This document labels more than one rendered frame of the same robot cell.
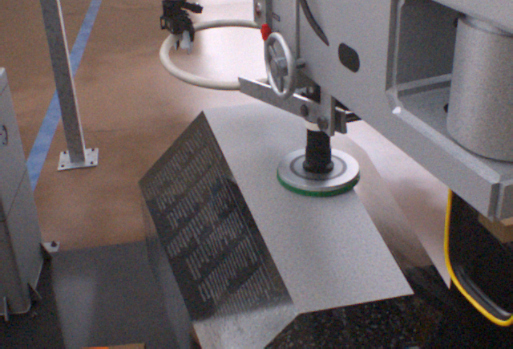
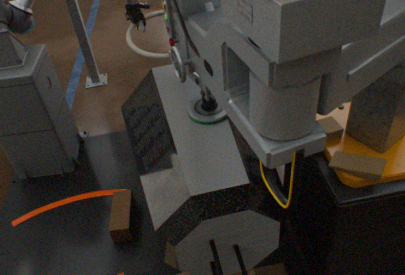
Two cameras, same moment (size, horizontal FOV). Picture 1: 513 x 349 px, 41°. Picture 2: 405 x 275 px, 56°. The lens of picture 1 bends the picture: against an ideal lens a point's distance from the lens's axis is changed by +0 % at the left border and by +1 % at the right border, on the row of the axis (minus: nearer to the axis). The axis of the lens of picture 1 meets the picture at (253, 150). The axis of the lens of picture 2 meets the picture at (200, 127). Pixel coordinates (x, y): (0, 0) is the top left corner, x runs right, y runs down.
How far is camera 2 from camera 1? 0.34 m
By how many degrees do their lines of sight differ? 12
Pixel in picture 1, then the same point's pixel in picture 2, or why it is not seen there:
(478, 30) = (256, 79)
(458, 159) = (254, 136)
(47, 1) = not seen: outside the picture
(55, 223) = (85, 120)
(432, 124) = (244, 113)
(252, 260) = (171, 163)
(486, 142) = (264, 131)
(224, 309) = (158, 188)
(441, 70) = not seen: hidden behind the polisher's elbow
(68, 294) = (93, 161)
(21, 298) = (69, 165)
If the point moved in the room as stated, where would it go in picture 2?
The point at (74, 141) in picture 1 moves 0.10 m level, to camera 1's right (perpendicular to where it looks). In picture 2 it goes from (93, 72) to (103, 70)
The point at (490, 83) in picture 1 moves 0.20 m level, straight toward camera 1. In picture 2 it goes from (263, 105) to (243, 157)
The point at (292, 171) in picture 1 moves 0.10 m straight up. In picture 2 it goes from (195, 110) to (193, 93)
